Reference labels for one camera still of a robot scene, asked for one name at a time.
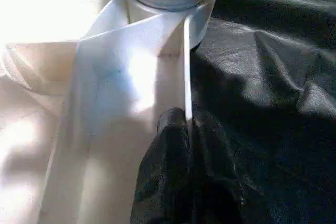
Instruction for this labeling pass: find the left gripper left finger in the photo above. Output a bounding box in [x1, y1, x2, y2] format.
[130, 108, 194, 224]

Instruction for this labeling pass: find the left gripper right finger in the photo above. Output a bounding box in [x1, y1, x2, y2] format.
[190, 113, 266, 224]

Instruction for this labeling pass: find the white plastic table top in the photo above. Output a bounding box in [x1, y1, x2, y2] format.
[0, 0, 220, 224]

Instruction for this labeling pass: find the black work mat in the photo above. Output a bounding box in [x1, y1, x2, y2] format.
[186, 0, 336, 224]

